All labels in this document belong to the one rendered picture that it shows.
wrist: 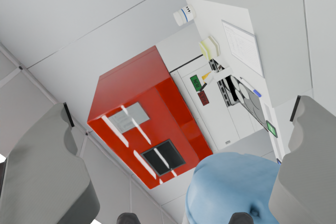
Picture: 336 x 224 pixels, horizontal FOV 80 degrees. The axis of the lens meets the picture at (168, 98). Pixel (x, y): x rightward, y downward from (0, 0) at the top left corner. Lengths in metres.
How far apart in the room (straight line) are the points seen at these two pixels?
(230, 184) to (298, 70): 0.58
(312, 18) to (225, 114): 0.99
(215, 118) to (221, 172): 1.30
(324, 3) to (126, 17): 2.20
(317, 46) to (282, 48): 0.12
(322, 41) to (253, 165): 0.56
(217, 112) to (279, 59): 0.89
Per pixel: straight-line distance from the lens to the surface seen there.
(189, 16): 1.08
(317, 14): 0.72
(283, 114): 0.82
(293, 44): 0.70
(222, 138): 1.67
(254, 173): 0.25
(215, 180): 0.22
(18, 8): 2.86
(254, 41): 0.62
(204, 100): 1.40
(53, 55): 2.88
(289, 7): 0.65
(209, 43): 0.96
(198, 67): 1.28
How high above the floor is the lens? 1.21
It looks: 4 degrees up
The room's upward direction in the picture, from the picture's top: 118 degrees counter-clockwise
